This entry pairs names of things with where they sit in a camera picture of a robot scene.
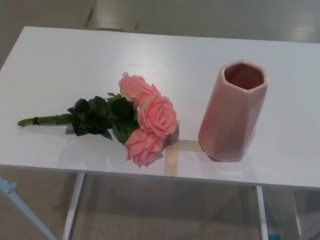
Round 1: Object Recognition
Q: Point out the pink artificial rose bouquet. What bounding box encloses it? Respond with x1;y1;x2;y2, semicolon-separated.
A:
17;71;178;169

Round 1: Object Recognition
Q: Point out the pink faceted ceramic vase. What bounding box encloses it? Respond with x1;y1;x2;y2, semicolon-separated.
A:
197;59;269;163

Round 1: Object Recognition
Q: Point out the short beige masking tape strip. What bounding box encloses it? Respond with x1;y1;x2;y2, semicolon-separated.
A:
166;139;201;153

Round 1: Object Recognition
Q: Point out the white metal table leg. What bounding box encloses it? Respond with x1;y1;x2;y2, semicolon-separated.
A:
61;172;86;240
255;185;270;240
290;188;302;237

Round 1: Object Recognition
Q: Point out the light blue metal frame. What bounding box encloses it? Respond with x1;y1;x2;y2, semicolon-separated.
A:
0;167;55;240

